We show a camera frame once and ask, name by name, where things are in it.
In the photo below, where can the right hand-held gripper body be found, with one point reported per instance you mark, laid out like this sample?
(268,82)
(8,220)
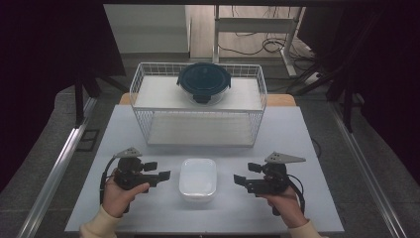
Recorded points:
(272,180)

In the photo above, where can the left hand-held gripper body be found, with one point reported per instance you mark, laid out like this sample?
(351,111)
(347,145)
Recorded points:
(130,175)

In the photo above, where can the white rectangular lidded container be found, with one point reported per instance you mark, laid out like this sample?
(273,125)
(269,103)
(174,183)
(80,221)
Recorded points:
(198,178)

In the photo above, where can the round dark-lidded glass container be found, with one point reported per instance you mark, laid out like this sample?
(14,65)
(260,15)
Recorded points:
(204,79)

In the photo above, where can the person's left hand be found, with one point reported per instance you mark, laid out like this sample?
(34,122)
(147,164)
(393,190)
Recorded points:
(115,200)

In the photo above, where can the person's right hand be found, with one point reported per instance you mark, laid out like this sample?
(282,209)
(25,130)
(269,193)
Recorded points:
(289,206)

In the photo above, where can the black metal stand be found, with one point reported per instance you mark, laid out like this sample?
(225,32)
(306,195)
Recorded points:
(79,99)
(347,105)

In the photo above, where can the white power strip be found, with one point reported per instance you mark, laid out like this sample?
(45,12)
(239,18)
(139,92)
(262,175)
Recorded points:
(313,78)

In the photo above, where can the white cabinet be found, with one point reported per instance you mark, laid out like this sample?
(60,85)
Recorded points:
(148,28)

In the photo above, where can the black floor bracket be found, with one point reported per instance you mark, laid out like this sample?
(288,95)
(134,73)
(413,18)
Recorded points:
(88,140)

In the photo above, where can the aluminium rail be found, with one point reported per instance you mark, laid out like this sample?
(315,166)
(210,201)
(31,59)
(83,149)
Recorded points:
(54,175)
(366,168)

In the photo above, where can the white metal desk frame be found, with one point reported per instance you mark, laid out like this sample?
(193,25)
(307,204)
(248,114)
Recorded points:
(254,24)

